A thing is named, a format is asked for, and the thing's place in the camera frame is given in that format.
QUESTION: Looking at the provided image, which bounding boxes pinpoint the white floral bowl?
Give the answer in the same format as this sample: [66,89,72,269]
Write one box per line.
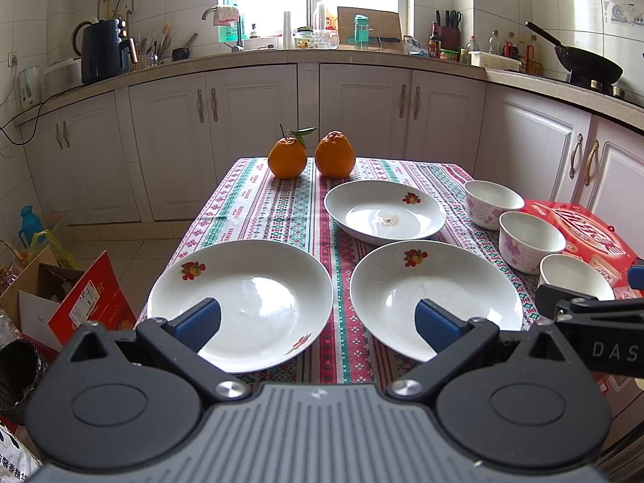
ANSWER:
[499,212,566,275]
[539,254,615,301]
[464,180,525,231]

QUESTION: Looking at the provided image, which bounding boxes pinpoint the white stained plate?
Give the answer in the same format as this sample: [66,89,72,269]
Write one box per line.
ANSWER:
[324,180,446,246]

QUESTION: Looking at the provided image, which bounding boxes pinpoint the white kitchen cabinets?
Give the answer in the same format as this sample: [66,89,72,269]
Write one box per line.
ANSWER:
[20,63,643,249]

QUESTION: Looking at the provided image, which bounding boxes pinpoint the red gift box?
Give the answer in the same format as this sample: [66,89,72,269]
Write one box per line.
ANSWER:
[522,200,643,299]

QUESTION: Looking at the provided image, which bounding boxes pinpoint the red cardboard box on floor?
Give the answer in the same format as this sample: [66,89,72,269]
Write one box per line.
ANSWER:
[48,251,135,346]

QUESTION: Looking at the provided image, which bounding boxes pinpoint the patterned red green tablecloth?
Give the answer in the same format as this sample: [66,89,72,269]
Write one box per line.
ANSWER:
[136,156,555,387]

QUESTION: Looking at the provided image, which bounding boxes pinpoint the black bucket on floor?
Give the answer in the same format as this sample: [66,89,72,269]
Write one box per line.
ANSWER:
[0,339,48,426]

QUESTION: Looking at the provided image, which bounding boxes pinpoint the orange with leaf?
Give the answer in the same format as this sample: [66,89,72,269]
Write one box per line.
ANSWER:
[267,124,316,180]

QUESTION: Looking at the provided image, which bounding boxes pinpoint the bumpy orange without leaf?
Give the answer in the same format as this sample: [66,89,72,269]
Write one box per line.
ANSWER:
[314,131,356,179]

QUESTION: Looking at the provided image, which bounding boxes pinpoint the black wok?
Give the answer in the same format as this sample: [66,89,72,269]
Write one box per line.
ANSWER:
[525,21,623,89]

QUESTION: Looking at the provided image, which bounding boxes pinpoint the soy sauce bottle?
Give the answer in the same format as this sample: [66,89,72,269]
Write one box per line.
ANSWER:
[428,21,441,59]

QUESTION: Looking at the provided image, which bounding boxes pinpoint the black air fryer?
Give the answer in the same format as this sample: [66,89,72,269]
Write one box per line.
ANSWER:
[72,18,138,85]

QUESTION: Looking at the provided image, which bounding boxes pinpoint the knife block with knives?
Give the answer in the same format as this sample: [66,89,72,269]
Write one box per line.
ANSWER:
[436,10,462,51]

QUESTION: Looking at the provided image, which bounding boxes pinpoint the wooden cutting board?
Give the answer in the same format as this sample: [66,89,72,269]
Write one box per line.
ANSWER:
[337,6,404,54]

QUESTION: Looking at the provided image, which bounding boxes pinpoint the teal canister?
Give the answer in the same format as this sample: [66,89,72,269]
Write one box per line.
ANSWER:
[354,14,370,50]

